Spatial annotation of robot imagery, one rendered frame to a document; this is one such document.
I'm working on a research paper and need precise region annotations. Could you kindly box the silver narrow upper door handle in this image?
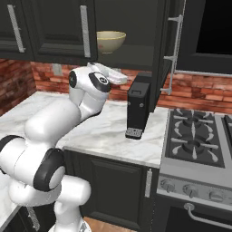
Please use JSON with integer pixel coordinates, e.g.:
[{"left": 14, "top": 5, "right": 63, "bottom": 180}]
[{"left": 6, "top": 4, "right": 26, "bottom": 54}]

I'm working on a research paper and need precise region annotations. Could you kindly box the black narrow upper cabinet door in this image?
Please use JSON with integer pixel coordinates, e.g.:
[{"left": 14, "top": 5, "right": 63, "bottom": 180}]
[{"left": 0, "top": 0, "right": 34, "bottom": 62}]

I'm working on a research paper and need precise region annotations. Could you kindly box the silver wide upper door handle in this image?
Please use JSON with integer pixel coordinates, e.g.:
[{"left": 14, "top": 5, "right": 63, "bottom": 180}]
[{"left": 79, "top": 5, "right": 92, "bottom": 59}]

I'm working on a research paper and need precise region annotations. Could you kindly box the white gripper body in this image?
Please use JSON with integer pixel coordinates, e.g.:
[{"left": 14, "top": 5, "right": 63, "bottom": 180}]
[{"left": 95, "top": 63, "right": 129, "bottom": 86}]

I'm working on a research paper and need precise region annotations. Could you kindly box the open black cabinet door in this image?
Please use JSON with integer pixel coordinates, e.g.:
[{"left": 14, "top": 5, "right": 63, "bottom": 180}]
[{"left": 149, "top": 0, "right": 186, "bottom": 113}]

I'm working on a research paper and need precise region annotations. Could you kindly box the silver lower door handle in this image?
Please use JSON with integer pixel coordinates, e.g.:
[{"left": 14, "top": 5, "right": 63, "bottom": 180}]
[{"left": 144, "top": 168, "right": 153, "bottom": 199}]

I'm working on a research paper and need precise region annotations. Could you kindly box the black microwave oven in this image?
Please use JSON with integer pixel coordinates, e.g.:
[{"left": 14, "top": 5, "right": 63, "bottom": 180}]
[{"left": 175, "top": 0, "right": 232, "bottom": 79}]

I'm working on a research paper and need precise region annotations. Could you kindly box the black wide upper cabinet door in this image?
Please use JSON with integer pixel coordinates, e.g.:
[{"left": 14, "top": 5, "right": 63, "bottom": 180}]
[{"left": 21, "top": 0, "right": 99, "bottom": 66}]

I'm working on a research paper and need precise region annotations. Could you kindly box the silver stove with black hob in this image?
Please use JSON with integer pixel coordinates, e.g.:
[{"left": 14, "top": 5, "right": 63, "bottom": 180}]
[{"left": 155, "top": 106, "right": 232, "bottom": 232}]

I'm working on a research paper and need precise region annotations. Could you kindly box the silver oven door handle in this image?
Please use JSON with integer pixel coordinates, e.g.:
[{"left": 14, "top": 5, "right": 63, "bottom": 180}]
[{"left": 183, "top": 202, "right": 232, "bottom": 231}]

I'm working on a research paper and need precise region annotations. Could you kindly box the grey wall socket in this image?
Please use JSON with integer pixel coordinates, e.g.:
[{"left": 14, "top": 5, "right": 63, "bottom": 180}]
[{"left": 51, "top": 63, "right": 63, "bottom": 77}]

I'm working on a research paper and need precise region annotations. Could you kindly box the black tall countertop appliance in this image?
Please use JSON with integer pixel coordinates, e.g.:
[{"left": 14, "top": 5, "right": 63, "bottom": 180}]
[{"left": 124, "top": 72, "right": 153, "bottom": 140}]

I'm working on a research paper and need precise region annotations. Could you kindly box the silver open door handle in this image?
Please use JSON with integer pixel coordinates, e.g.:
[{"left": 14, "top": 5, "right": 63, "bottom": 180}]
[{"left": 160, "top": 14, "right": 184, "bottom": 96}]

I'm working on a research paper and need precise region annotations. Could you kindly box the black lower cabinet door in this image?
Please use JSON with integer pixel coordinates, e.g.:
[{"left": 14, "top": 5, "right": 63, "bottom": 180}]
[{"left": 63, "top": 149, "right": 160, "bottom": 232}]

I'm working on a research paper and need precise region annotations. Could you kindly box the silver corner cabinet handle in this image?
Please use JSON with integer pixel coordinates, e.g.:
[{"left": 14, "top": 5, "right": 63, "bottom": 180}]
[{"left": 26, "top": 206, "right": 41, "bottom": 232}]

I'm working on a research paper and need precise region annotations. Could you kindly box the silver stove knob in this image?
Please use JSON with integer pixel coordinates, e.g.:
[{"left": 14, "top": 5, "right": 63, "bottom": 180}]
[
  {"left": 182, "top": 183, "right": 199, "bottom": 199},
  {"left": 160, "top": 179, "right": 177, "bottom": 193},
  {"left": 208, "top": 189, "right": 225, "bottom": 203}
]

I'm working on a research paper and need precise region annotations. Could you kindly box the open black upper cabinet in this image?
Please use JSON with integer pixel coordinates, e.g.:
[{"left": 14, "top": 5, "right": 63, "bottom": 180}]
[{"left": 93, "top": 0, "right": 161, "bottom": 73}]

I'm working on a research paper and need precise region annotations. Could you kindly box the cream bowl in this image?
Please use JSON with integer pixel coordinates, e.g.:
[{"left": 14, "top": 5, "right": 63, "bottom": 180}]
[{"left": 96, "top": 30, "right": 127, "bottom": 55}]

